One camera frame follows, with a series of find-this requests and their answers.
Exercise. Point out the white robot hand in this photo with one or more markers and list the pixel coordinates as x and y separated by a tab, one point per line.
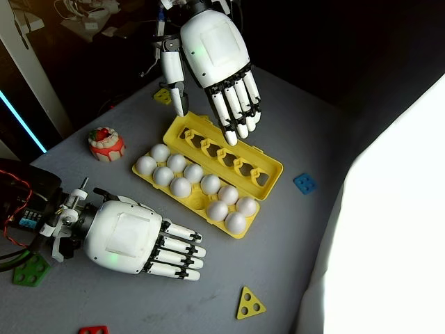
215	45
121	236

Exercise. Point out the yellow egg carton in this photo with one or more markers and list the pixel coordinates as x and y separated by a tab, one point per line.
172	133

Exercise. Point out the white plastic egg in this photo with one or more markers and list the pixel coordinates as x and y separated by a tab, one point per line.
146	165
193	173
180	186
235	222
247	206
160	152
162	175
210	183
217	210
176	163
228	195

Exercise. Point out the yellow two-hole block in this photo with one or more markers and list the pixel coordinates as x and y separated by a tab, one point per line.
157	94

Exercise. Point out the strawberry cream toy cake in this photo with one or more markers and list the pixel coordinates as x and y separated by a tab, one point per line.
107	149

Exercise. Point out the red pentagon five-hole block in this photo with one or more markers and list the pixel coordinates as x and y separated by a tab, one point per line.
97	327

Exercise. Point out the green pentagon block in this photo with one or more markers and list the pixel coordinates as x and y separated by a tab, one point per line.
30	272

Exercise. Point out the yellow triangle three-hole block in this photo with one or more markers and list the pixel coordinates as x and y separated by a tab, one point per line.
249	304

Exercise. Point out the cyan light strip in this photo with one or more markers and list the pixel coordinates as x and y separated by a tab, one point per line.
22	120

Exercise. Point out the blue four-hole block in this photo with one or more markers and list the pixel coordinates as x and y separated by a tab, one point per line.
298	182

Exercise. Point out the white backdrop sheet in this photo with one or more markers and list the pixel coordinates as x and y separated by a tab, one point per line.
400	208

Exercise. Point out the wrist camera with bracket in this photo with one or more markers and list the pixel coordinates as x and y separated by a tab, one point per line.
57	250

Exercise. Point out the white furniture post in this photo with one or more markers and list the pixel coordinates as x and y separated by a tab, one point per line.
31	80

